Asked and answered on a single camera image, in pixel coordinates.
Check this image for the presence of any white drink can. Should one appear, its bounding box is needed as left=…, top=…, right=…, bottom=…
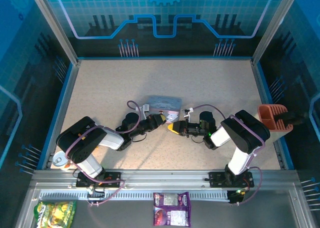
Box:
left=51, top=150, right=75, bottom=172

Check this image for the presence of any dark printed rear wall panel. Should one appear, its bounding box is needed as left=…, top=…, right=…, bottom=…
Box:
left=41, top=0, right=290, bottom=58

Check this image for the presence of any green yellow snack bag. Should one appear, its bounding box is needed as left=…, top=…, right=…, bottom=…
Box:
left=33, top=200, right=77, bottom=228

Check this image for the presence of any grey slotted cable duct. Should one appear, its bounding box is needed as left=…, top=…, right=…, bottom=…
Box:
left=39, top=190, right=231, bottom=201

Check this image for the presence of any black controller board with lights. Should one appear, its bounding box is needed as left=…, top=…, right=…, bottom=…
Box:
left=226, top=187, right=249, bottom=204

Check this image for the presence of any purple snack bag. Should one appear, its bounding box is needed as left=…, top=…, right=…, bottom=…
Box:
left=152, top=192, right=192, bottom=228

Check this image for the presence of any aluminium frame post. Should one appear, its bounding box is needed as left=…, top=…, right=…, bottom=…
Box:
left=27, top=0, right=81, bottom=65
left=251, top=0, right=301, bottom=64

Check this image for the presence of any orange ribbed plastic holder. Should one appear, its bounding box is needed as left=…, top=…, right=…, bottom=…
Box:
left=257, top=103, right=294, bottom=133

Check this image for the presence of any blue table edge strip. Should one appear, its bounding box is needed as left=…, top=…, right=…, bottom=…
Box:
left=76, top=55, right=254, bottom=62

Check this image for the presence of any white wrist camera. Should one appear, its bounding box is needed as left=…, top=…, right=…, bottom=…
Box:
left=183, top=107, right=195, bottom=124
left=138, top=103, right=151, bottom=119

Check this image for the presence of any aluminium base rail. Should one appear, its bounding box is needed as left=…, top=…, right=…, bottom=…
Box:
left=32, top=169, right=300, bottom=192

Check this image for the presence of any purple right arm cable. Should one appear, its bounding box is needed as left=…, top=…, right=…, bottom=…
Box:
left=191, top=104, right=266, bottom=206

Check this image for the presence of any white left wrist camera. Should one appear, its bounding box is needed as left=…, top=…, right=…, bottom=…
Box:
left=138, top=103, right=151, bottom=119

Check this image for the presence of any pale blue cartoon tin box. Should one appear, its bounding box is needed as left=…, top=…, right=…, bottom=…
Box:
left=144, top=95, right=183, bottom=123

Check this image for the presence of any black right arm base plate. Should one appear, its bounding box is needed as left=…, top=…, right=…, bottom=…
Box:
left=208, top=171, right=255, bottom=188

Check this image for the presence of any black object in holder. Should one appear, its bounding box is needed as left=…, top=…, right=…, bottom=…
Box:
left=273, top=110, right=310, bottom=127

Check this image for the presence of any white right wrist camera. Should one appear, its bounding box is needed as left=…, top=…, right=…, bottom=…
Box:
left=183, top=107, right=195, bottom=124

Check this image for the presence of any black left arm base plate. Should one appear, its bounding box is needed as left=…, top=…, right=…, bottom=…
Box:
left=75, top=172, right=122, bottom=188

